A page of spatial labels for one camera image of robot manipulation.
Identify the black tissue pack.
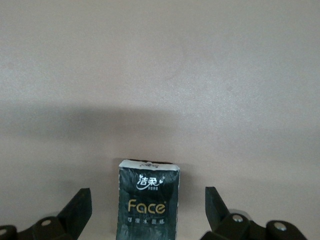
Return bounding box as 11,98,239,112
115,157,182,240

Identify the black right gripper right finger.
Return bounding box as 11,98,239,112
200,186,308,240

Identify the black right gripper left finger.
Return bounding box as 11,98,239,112
0,187,93,240

